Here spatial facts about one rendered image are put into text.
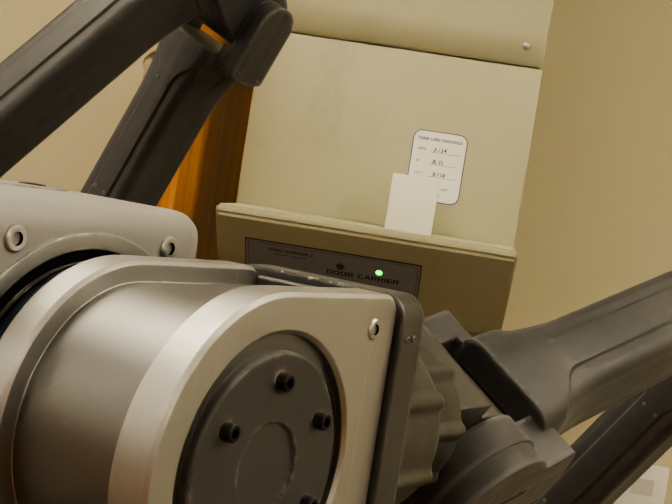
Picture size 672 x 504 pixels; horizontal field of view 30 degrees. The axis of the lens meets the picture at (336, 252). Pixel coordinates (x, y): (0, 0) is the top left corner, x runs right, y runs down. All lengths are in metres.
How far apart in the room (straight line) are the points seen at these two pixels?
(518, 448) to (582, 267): 1.28
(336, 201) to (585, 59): 0.58
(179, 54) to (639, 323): 0.48
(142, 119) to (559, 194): 0.93
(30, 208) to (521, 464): 0.26
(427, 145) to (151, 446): 1.07
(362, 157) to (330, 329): 0.99
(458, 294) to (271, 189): 0.25
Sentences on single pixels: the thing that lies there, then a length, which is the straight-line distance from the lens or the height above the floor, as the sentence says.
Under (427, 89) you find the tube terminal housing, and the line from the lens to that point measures 1.43.
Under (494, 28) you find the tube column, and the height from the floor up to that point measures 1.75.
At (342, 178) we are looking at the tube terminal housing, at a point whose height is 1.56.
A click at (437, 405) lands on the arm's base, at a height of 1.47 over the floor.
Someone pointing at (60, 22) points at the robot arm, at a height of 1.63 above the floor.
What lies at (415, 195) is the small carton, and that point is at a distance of 1.34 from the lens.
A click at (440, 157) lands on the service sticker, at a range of 1.42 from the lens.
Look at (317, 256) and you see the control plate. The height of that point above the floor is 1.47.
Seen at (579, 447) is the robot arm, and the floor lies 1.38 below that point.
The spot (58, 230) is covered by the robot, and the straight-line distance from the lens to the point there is 0.46.
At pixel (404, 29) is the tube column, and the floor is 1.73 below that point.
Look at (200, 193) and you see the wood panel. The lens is 1.49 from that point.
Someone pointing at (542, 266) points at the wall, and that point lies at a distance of 1.86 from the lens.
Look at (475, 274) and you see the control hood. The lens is 1.33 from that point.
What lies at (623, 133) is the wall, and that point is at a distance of 1.87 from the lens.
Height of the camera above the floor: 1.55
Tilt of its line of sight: 3 degrees down
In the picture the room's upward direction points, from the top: 9 degrees clockwise
